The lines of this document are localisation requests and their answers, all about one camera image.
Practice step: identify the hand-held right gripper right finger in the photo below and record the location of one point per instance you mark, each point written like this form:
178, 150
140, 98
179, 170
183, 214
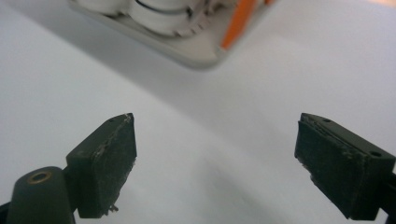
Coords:
342, 165

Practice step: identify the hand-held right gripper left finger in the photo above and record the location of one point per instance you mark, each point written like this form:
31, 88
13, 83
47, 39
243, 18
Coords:
106, 168

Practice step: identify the white sneaker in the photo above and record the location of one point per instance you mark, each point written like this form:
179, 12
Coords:
162, 15

